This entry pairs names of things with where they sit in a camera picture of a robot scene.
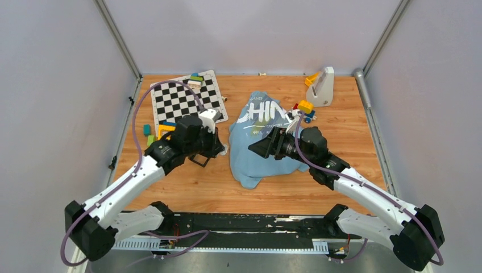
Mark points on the white wedge stand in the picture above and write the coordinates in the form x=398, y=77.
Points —
x=321, y=93

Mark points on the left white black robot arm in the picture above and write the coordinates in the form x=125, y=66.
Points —
x=97, y=224

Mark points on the teal toy block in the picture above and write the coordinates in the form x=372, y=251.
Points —
x=147, y=130

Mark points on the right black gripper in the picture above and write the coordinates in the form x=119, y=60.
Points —
x=271, y=145

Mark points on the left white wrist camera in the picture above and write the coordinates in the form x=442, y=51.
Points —
x=208, y=118

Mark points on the orange plastic piece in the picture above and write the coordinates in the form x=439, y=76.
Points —
x=308, y=81

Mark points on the yellow triangle toy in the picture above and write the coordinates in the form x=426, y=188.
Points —
x=163, y=129

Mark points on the blue toy block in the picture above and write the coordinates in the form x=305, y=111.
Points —
x=166, y=123

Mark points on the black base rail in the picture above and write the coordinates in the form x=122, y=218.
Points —
x=249, y=233

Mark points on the white round brooch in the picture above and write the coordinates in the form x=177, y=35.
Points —
x=224, y=151

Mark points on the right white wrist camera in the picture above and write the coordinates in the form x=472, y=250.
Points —
x=294, y=118

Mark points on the stacked toy blocks on checkerboard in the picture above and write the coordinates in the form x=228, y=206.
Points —
x=195, y=81

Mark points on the colourful toy block train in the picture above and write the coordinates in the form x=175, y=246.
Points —
x=307, y=108

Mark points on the left black square frame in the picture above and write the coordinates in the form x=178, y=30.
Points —
x=199, y=159

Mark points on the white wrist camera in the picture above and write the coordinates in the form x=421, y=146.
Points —
x=208, y=118
x=294, y=118

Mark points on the light blue printed t-shirt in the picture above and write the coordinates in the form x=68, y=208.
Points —
x=249, y=139

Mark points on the green toy block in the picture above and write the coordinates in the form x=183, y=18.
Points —
x=150, y=140

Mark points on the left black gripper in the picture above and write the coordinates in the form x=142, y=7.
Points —
x=216, y=145

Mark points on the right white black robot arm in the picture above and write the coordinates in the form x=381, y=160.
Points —
x=414, y=234

